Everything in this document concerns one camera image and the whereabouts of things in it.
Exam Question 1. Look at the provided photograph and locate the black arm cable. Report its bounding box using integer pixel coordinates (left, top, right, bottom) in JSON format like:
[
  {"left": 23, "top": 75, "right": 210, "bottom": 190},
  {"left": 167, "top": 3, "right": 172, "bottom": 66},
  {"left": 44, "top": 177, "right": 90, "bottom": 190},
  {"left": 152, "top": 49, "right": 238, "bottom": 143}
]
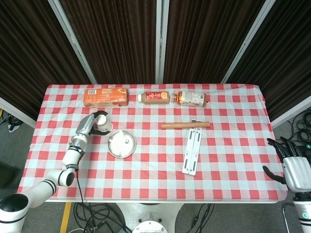
[{"left": 75, "top": 169, "right": 85, "bottom": 204}]

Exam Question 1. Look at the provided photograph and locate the red white checkered tablecloth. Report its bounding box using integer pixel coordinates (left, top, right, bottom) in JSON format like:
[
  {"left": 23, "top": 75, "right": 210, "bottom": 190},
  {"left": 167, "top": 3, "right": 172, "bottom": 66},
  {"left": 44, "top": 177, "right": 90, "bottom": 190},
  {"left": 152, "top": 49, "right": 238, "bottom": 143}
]
[{"left": 17, "top": 83, "right": 289, "bottom": 202}]

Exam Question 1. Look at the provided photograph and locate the grey partition post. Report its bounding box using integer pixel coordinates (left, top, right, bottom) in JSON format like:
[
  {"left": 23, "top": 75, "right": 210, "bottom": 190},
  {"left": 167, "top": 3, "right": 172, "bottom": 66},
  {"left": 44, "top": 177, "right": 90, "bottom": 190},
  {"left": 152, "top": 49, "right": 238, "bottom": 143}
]
[
  {"left": 220, "top": 0, "right": 277, "bottom": 84},
  {"left": 155, "top": 0, "right": 170, "bottom": 84},
  {"left": 48, "top": 0, "right": 98, "bottom": 85}
]

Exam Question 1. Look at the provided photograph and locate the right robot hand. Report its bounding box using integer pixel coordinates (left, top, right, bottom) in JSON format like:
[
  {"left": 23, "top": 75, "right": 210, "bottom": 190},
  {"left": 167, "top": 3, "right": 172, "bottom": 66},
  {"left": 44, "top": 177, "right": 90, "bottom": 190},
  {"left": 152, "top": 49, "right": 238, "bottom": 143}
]
[{"left": 262, "top": 136, "right": 311, "bottom": 192}]

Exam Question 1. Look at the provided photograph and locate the black floor cable bundle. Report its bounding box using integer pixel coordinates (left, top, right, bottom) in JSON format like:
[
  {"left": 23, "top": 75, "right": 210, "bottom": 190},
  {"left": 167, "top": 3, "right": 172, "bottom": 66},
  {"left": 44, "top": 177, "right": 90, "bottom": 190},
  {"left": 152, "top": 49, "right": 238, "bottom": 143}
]
[
  {"left": 71, "top": 202, "right": 133, "bottom": 233},
  {"left": 274, "top": 114, "right": 311, "bottom": 146}
]

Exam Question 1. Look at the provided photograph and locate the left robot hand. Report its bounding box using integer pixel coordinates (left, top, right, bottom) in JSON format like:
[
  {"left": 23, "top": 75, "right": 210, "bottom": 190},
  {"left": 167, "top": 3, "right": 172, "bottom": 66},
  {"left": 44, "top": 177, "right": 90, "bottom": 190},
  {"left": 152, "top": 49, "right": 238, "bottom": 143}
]
[{"left": 75, "top": 110, "right": 110, "bottom": 137}]

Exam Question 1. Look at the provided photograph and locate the black power strip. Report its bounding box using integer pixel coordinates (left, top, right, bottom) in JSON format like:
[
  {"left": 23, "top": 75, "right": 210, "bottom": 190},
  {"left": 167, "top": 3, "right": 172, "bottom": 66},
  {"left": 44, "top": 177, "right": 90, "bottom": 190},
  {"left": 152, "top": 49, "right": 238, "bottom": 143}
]
[{"left": 300, "top": 144, "right": 311, "bottom": 158}]

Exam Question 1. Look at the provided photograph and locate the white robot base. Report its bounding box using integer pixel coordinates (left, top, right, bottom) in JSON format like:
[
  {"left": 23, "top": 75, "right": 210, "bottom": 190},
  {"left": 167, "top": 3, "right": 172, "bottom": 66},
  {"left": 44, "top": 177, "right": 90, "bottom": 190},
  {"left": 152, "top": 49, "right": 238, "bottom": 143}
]
[{"left": 114, "top": 202, "right": 187, "bottom": 233}]

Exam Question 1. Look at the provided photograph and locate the round metal plate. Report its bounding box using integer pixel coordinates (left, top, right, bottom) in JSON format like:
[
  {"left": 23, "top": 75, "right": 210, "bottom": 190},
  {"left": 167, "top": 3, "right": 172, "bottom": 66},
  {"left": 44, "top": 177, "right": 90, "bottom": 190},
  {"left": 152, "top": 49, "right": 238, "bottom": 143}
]
[{"left": 107, "top": 130, "right": 137, "bottom": 159}]

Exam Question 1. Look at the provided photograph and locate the wooden rolling pin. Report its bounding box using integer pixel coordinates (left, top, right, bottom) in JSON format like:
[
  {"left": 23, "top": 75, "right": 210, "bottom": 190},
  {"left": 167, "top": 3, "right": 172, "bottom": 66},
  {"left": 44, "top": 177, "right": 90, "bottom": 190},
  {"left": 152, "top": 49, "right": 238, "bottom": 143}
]
[{"left": 161, "top": 121, "right": 211, "bottom": 130}]

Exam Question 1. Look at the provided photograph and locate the brown drink bottle white cap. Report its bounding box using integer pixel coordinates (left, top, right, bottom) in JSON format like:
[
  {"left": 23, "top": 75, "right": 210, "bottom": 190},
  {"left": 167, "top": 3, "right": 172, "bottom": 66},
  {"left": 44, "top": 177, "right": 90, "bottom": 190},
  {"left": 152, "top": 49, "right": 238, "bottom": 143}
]
[{"left": 138, "top": 91, "right": 170, "bottom": 105}]

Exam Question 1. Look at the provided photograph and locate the orange cardboard box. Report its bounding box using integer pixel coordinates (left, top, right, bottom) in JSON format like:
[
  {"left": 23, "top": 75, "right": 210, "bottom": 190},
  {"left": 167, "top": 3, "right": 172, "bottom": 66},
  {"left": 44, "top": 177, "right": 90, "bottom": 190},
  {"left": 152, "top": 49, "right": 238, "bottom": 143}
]
[{"left": 83, "top": 87, "right": 129, "bottom": 108}]

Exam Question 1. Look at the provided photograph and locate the amber tea bottle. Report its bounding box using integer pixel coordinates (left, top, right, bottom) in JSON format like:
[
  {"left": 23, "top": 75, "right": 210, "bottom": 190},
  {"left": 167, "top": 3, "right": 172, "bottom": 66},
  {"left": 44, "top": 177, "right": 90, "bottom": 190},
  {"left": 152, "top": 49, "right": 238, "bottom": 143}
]
[{"left": 170, "top": 91, "right": 209, "bottom": 107}]

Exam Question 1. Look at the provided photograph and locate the white folding stand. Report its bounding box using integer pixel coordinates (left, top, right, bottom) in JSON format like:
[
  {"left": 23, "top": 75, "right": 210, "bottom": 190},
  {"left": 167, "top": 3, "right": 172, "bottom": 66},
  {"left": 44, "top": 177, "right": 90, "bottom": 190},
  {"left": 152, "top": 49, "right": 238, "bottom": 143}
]
[{"left": 182, "top": 119, "right": 203, "bottom": 176}]

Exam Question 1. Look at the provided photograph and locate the dark ribbed partition panel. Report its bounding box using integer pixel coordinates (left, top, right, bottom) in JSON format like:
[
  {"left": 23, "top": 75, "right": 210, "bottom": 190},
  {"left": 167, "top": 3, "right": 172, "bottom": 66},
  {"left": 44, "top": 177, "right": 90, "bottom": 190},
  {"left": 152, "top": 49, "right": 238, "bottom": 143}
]
[
  {"left": 163, "top": 0, "right": 265, "bottom": 84},
  {"left": 59, "top": 0, "right": 157, "bottom": 84},
  {"left": 0, "top": 0, "right": 92, "bottom": 121},
  {"left": 228, "top": 0, "right": 311, "bottom": 122}
]

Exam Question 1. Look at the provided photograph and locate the white paper cup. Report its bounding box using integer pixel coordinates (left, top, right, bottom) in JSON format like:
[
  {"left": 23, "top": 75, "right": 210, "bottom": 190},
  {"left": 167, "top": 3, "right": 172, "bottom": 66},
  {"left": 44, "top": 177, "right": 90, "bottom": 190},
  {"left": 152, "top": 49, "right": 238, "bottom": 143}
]
[{"left": 96, "top": 114, "right": 114, "bottom": 133}]

